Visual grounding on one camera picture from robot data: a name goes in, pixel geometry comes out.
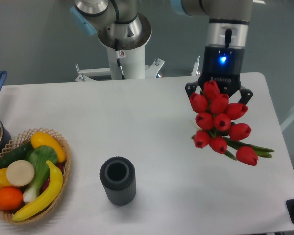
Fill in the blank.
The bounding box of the black base cable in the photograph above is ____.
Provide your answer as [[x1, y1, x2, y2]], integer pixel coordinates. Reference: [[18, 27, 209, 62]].
[[114, 38, 126, 80]]

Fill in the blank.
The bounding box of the beige round disc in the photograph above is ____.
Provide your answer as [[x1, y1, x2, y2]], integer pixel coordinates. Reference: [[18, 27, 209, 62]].
[[6, 160, 35, 187]]

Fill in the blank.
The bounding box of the red fruit in basket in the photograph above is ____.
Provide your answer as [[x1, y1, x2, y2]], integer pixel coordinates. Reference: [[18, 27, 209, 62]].
[[41, 163, 64, 193]]

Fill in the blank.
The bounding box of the green white bok choy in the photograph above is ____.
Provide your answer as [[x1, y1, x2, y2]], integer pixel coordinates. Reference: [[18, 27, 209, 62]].
[[23, 145, 58, 204]]

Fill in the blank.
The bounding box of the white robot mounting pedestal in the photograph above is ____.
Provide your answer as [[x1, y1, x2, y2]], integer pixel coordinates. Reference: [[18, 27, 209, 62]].
[[75, 46, 165, 82]]

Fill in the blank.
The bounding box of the orange fruit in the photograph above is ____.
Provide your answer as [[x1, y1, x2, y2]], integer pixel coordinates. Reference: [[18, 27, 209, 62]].
[[0, 187, 23, 211]]

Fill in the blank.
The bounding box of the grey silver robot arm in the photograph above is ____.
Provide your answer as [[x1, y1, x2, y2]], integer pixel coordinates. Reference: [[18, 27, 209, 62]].
[[70, 0, 253, 104]]

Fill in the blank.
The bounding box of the yellow squash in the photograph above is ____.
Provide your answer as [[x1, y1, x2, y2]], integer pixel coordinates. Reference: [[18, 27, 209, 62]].
[[30, 132, 66, 163]]

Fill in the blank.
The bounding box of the yellow banana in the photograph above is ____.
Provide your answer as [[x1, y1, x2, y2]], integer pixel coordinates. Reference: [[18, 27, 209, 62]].
[[12, 160, 63, 222]]

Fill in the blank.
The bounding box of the woven wicker basket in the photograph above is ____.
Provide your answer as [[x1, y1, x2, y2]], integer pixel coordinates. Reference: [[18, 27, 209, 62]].
[[0, 128, 71, 225]]

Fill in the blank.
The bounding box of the dark grey ribbed vase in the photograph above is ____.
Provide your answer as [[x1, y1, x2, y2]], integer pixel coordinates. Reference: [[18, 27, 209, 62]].
[[99, 156, 136, 206]]

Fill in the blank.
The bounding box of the green cucumber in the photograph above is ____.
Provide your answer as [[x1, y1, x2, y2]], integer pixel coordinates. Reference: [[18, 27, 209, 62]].
[[0, 142, 33, 169]]

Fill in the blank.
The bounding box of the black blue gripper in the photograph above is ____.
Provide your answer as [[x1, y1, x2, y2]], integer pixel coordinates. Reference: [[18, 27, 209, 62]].
[[185, 46, 253, 105]]

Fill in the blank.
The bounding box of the red tulip bouquet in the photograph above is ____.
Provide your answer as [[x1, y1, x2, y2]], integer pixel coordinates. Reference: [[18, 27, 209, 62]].
[[189, 81, 274, 166]]

